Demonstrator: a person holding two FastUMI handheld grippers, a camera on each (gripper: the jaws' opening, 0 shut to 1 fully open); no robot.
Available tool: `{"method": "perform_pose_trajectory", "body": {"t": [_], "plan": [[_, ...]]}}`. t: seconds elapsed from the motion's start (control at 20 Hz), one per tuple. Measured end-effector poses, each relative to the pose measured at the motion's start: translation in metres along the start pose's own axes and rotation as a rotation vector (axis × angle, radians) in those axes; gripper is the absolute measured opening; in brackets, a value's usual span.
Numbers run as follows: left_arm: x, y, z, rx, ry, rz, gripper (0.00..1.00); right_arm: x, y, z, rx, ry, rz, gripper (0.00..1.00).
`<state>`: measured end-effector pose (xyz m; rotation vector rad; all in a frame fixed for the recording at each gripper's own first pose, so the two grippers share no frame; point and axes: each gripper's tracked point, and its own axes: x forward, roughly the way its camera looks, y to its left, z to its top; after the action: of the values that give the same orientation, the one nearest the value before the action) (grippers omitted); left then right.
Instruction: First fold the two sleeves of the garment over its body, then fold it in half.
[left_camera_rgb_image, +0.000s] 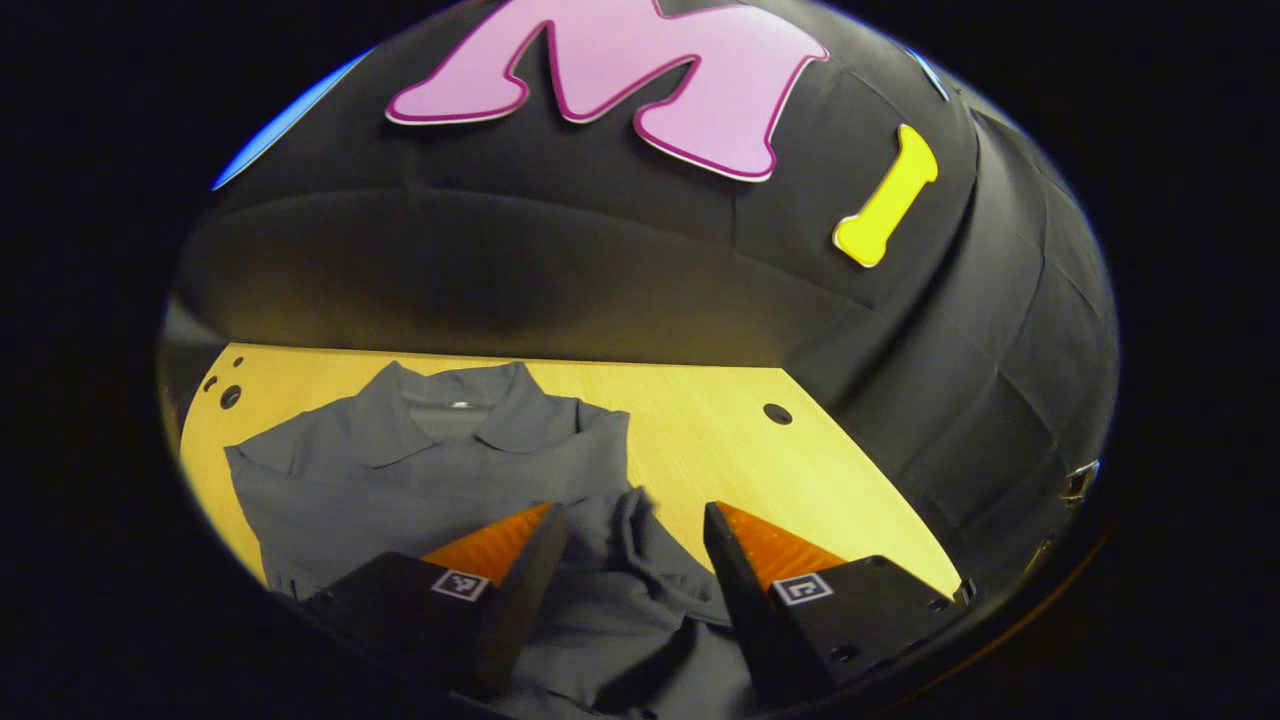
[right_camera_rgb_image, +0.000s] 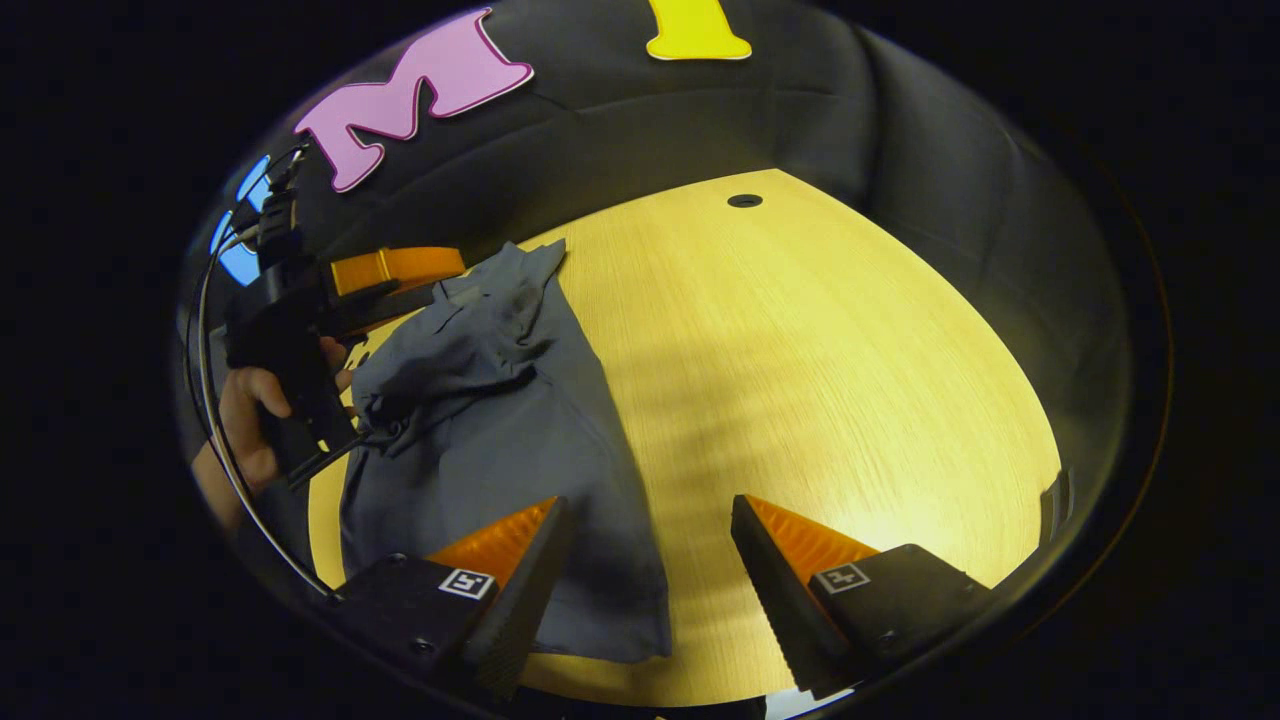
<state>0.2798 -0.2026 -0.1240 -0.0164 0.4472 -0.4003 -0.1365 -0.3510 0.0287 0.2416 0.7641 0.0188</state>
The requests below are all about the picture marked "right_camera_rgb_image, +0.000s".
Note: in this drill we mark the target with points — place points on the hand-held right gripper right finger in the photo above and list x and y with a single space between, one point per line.
770 590

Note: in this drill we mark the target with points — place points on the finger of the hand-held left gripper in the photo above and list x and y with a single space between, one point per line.
395 268

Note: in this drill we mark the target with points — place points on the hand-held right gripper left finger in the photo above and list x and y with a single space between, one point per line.
530 590

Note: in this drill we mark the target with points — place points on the grey button shirt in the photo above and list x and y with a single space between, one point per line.
500 420

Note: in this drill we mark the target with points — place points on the black backdrop cloth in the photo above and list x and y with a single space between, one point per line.
900 200

